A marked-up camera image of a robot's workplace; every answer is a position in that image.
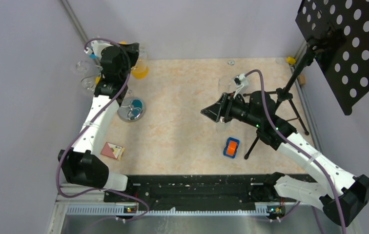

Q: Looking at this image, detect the yellow corner clip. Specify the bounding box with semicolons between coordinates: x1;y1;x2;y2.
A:
285;57;296;65

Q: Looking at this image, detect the clear wine glass on rack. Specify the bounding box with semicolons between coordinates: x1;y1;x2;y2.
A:
70;60;92;75

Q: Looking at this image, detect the blue wine glass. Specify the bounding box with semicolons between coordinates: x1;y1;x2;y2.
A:
89;53;97;59

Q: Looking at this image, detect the chrome wine glass rack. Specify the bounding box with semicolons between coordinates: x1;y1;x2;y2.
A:
87;42;146;123

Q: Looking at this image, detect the clear flute wine glass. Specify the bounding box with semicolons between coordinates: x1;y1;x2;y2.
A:
218;76;233;96

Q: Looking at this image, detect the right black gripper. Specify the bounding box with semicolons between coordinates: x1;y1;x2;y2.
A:
201;91;262;128

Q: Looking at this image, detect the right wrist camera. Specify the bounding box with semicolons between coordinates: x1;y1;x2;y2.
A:
232;74;249;97

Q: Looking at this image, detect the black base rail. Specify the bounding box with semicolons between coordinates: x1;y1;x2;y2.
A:
103;174;302;214

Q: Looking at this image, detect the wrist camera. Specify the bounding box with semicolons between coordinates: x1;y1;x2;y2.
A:
84;41;111;60
232;74;249;97

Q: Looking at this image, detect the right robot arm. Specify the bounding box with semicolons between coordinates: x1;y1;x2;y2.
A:
201;91;369;226

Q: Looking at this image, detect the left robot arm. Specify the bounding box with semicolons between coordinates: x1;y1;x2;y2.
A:
58;39;140;202

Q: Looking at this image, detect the blue orange toy car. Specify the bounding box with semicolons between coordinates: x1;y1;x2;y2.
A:
223;137;240;158

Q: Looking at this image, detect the metal washer on table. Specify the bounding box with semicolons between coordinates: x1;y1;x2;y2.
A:
227;60;235;66

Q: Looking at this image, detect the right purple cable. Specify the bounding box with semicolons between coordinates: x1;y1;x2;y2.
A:
245;69;348;234

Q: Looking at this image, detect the yellow wine glass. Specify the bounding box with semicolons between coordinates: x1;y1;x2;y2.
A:
116;41;149;79

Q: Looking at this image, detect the clear ribbed short glass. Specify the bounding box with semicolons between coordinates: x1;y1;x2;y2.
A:
137;44;149;66

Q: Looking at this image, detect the pink card box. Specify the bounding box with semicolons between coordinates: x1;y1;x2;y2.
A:
101;142;125;160

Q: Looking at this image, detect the black perforated music stand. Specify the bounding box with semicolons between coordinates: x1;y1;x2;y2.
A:
243;0;369;160

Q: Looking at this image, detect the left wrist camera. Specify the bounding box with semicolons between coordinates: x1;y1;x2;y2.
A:
84;41;111;60

